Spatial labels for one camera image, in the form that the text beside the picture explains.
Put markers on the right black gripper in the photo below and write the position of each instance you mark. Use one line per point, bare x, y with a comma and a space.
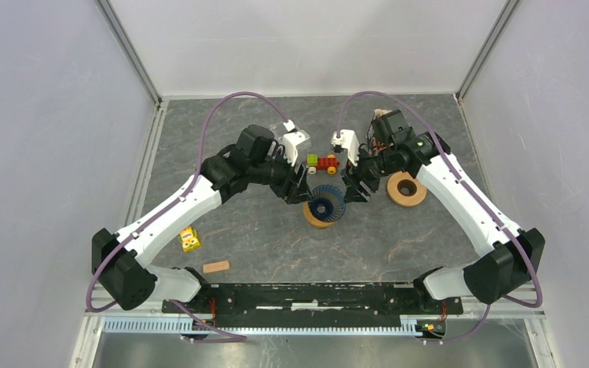
354, 192

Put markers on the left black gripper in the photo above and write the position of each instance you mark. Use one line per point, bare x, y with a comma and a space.
294, 187

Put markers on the blue plastic dripper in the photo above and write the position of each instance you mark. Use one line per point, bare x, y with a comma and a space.
327, 193

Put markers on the wooden ring stand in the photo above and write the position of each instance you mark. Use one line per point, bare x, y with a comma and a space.
404, 190
320, 222

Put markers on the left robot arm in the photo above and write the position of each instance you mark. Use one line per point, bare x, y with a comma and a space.
121, 261

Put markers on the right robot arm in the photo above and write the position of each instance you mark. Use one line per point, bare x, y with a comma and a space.
509, 256

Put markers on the clear plastic dripper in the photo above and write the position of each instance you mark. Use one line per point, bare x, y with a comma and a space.
279, 130

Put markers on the orange coffee filter box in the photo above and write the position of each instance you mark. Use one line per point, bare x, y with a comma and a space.
379, 114

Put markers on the toy brick car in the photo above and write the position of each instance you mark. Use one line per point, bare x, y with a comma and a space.
328, 164

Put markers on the small wooden block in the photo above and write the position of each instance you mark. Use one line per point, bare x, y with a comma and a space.
216, 267

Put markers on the yellow juice carton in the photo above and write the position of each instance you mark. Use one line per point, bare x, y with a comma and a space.
189, 239

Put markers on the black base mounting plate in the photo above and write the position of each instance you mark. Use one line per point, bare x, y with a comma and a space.
304, 305

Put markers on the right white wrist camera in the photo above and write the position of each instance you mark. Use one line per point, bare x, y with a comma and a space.
346, 140

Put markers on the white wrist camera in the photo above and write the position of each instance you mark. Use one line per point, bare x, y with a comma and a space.
294, 142
346, 140

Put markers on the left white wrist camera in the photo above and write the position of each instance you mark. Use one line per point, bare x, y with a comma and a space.
294, 142

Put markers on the white slotted cable duct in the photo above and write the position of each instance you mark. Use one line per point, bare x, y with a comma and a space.
186, 326

